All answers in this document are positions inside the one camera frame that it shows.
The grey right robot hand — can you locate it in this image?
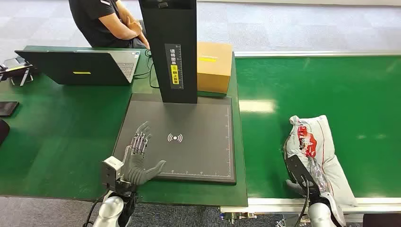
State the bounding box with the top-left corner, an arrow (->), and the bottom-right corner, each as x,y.
285,157 -> 330,197

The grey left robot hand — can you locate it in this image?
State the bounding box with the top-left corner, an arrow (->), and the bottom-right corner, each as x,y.
121,121 -> 166,186

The white red plastic package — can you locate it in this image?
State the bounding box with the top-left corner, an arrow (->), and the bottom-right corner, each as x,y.
283,115 -> 359,208

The black inbound scanner machine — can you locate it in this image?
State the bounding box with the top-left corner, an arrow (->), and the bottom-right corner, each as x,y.
112,0 -> 237,184

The green belt conveyor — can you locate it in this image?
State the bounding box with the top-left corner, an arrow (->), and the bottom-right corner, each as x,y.
219,50 -> 401,225

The brown cardboard delivery box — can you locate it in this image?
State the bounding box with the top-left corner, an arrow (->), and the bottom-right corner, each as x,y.
196,41 -> 234,94

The black case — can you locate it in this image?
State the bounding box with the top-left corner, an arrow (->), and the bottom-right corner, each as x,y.
363,213 -> 401,227

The black laptop yellow sticker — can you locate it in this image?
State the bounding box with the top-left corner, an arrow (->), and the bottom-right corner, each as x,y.
15,49 -> 141,87

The black rounded object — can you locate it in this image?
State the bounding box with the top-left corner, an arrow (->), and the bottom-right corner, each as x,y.
0,119 -> 10,147

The black phone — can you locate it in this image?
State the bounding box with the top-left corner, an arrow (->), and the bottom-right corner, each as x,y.
0,101 -> 20,117

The person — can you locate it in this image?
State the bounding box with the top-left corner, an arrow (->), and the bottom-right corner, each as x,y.
68,0 -> 150,50

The tablet on metal stand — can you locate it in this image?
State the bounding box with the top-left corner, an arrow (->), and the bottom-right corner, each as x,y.
0,57 -> 35,87

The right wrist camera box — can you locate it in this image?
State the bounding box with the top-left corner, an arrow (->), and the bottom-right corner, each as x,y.
285,155 -> 321,195

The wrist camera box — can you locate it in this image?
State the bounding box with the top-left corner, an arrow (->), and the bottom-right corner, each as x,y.
285,155 -> 321,195
101,156 -> 125,192

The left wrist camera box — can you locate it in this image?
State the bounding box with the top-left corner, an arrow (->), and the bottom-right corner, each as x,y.
101,156 -> 125,192

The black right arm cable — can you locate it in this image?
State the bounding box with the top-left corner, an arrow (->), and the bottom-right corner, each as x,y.
294,175 -> 311,227

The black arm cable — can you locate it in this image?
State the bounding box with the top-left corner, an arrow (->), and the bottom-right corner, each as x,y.
294,175 -> 311,227
82,189 -> 110,227

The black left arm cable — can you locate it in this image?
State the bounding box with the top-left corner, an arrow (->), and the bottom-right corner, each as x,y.
82,189 -> 110,227

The black table cable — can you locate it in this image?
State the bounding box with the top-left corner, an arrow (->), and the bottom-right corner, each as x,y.
133,64 -> 153,79
144,49 -> 160,89

